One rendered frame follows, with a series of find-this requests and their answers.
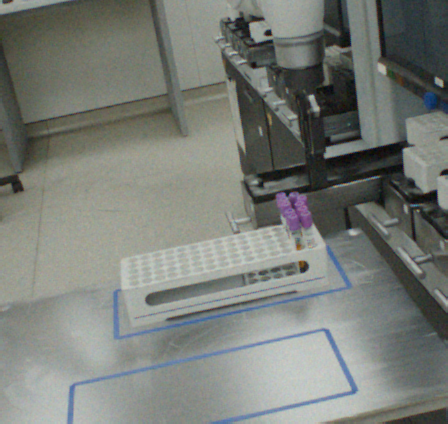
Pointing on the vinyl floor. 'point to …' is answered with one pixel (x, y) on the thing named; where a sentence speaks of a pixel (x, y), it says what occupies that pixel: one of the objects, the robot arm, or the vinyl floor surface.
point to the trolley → (228, 354)
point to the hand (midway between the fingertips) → (315, 167)
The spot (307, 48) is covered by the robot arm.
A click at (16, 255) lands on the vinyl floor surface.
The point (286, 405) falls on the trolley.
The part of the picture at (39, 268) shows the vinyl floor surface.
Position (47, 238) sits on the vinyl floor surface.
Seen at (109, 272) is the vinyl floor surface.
